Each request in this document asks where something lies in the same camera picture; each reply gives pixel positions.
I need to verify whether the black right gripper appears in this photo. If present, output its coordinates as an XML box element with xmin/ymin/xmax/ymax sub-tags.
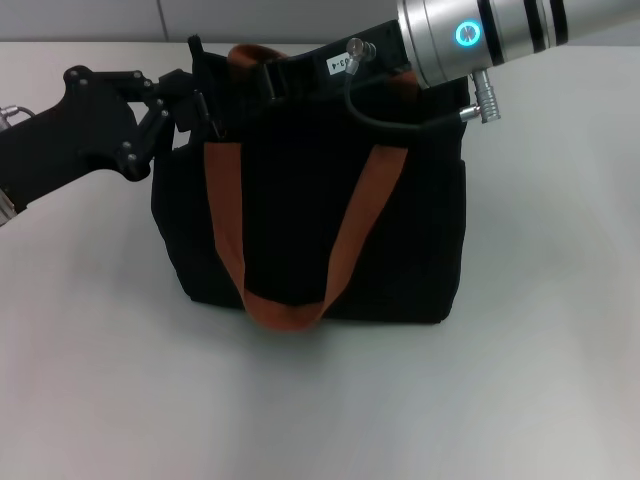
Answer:
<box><xmin>264</xmin><ymin>22</ymin><xmax>419</xmax><ymax>102</ymax></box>

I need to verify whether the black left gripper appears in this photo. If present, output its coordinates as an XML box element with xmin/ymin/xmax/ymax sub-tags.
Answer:
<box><xmin>0</xmin><ymin>65</ymin><xmax>207</xmax><ymax>212</ymax></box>

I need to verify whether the black bag with brown handles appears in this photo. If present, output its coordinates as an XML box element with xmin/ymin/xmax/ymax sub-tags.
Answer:
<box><xmin>149</xmin><ymin>33</ymin><xmax>471</xmax><ymax>334</ymax></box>

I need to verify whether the silver zipper pull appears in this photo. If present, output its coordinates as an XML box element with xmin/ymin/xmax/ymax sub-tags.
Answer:
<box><xmin>195</xmin><ymin>89</ymin><xmax>227</xmax><ymax>141</ymax></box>

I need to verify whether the right arm cable with connectors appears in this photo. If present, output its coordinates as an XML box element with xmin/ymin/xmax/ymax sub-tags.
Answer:
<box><xmin>344</xmin><ymin>37</ymin><xmax>504</xmax><ymax>136</ymax></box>

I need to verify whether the left arm cable with connector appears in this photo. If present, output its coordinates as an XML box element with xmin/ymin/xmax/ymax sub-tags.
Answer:
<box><xmin>0</xmin><ymin>102</ymin><xmax>37</xmax><ymax>134</ymax></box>

